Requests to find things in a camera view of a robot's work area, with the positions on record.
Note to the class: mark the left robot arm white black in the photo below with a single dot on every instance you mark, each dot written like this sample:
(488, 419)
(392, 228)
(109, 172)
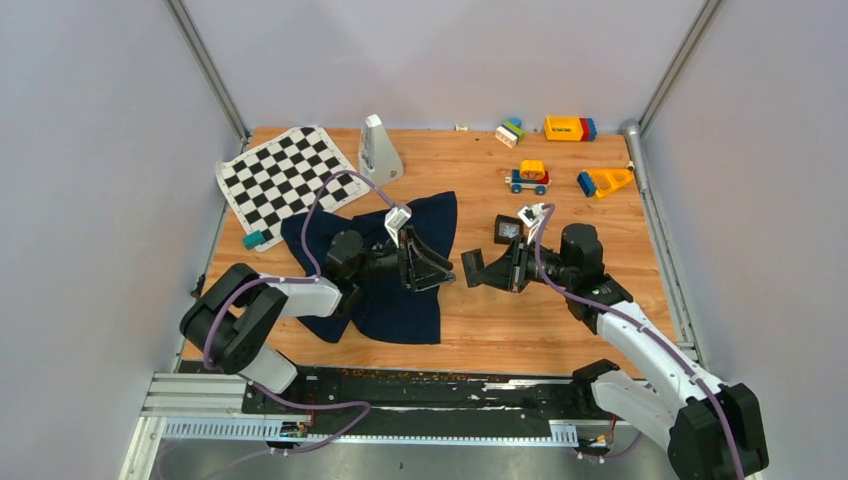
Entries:
(232, 320)

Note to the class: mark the teal block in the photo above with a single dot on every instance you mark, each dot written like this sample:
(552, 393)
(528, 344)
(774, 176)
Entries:
(253, 240)

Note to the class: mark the grey metal pipe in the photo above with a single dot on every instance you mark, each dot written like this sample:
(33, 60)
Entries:
(632, 134)

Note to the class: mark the toy car with yellow top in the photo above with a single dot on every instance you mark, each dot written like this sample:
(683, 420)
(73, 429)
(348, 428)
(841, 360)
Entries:
(530, 175)

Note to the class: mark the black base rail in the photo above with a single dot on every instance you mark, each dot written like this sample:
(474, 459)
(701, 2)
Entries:
(443, 405)

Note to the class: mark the navy blue garment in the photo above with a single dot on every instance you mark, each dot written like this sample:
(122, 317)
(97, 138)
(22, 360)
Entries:
(387, 311)

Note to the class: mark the white green blue brick stack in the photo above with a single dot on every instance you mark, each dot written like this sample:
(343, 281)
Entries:
(510, 132)

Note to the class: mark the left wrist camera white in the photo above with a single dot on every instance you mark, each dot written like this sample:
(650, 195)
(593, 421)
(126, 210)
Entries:
(396, 217)

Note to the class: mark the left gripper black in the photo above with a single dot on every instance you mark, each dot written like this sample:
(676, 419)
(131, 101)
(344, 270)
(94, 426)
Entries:
(420, 267)

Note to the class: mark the black square frame box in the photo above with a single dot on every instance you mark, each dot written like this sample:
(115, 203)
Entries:
(473, 264)

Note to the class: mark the white metronome-shaped object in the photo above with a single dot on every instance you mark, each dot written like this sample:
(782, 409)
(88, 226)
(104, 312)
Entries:
(378, 159)

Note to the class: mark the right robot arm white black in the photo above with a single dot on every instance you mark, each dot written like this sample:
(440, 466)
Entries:
(708, 428)

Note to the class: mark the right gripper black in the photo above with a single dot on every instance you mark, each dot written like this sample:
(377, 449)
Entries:
(508, 272)

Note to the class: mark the checkerboard calibration mat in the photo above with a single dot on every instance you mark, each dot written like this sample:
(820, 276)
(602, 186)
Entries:
(285, 176)

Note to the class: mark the orange blue toy ramp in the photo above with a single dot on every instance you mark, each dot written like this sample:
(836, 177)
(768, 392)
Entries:
(601, 182)

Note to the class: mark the yellow red blue brick box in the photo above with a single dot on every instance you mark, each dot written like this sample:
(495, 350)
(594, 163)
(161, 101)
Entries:
(570, 129)

